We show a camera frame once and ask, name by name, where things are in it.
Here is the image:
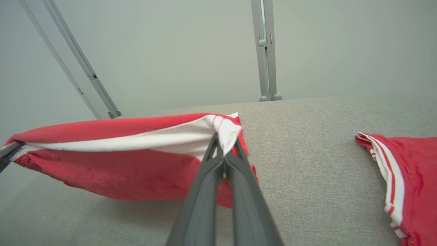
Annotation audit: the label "red basketball jersey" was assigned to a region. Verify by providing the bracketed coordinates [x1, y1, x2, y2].
[355, 132, 437, 246]

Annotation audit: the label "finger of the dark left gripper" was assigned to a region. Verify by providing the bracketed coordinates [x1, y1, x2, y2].
[0, 140, 25, 173]

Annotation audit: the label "grey partition post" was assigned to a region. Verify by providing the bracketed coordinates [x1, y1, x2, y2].
[18, 0, 123, 120]
[251, 0, 283, 102]

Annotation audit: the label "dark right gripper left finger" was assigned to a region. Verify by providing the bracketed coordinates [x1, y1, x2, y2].
[165, 132, 226, 246]

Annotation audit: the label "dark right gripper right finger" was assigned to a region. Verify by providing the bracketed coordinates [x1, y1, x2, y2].
[224, 138, 284, 246]

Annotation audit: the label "red shorts with white waistband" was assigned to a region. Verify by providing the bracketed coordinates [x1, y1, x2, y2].
[1, 112, 259, 209]

